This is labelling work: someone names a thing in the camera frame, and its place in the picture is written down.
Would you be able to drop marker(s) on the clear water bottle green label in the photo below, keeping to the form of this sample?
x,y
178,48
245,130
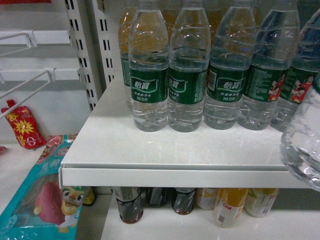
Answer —
x,y
300,142

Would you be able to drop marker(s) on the white slotted shelf upright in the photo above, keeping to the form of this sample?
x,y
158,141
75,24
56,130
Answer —
x,y
91,38

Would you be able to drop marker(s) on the dark tea bottle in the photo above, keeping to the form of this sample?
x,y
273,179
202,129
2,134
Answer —
x,y
183,200
129,202

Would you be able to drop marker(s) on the orange juice bottle white label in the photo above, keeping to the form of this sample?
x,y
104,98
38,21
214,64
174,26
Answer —
x,y
229,205

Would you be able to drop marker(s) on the red snack packet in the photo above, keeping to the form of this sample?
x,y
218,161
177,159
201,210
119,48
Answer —
x,y
25,128

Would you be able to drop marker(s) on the teal snack bag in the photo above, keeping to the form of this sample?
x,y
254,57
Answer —
x,y
41,209

